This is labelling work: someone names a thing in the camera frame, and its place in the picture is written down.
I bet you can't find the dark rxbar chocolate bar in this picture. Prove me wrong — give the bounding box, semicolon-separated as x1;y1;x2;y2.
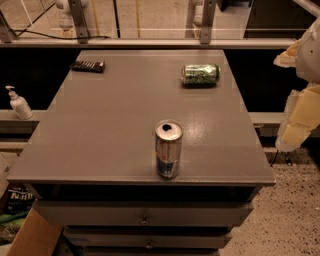
70;61;105;73

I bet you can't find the dark printed bag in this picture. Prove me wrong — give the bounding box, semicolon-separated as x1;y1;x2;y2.
2;184;35;215

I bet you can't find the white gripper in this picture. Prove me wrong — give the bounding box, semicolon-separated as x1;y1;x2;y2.
273;17;320;152

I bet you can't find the grey drawer cabinet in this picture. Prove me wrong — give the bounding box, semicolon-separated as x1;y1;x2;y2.
9;50;274;256

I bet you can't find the silver blue redbull can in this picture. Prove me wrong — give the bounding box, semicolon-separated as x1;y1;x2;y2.
155;120;183;179

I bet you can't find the white pump lotion bottle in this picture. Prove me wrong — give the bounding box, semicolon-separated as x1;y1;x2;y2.
6;85;33;120

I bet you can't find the top drawer knob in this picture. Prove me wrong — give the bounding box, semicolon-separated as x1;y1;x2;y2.
140;216;149;226

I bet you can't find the brown cardboard box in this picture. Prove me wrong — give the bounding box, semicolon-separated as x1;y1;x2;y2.
6;209;62;256

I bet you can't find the black cable on rail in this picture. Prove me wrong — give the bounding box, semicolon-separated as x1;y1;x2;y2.
9;29;111;41

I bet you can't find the lower drawer knob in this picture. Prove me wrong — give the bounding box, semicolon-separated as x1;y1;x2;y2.
145;241;154;250

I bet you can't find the drawer knob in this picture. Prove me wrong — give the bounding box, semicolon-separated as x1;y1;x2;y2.
145;241;154;250
140;216;149;226

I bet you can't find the green soda can lying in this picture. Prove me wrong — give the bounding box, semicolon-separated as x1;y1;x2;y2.
181;64;221;85

